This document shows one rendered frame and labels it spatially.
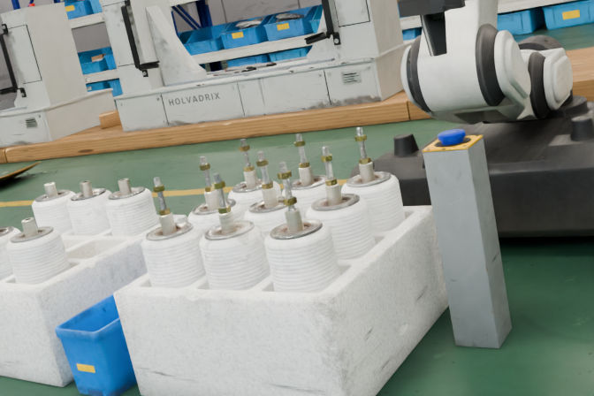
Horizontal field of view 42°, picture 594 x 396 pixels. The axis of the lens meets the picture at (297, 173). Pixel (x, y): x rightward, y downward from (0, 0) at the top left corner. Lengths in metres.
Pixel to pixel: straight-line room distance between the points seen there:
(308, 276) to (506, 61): 0.53
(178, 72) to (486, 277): 2.96
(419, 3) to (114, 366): 0.74
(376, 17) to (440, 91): 1.97
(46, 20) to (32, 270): 3.20
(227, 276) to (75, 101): 3.51
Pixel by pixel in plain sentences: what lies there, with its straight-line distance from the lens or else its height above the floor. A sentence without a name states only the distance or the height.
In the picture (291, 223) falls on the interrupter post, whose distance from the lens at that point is 1.08.
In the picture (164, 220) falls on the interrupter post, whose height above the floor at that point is 0.27.
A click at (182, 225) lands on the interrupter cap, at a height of 0.25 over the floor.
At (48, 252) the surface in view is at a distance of 1.43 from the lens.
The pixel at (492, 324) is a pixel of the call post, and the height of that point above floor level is 0.04.
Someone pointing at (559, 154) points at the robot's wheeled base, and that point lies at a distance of 1.48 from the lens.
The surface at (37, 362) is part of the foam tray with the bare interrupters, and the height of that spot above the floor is 0.04.
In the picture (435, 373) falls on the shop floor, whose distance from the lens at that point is 1.19.
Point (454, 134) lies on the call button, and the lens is 1.14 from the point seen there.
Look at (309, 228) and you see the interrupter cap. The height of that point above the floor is 0.25.
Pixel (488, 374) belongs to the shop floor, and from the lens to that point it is 1.17.
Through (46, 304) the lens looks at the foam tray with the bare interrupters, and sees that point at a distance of 1.40.
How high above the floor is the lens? 0.56
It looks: 12 degrees down
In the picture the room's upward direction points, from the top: 12 degrees counter-clockwise
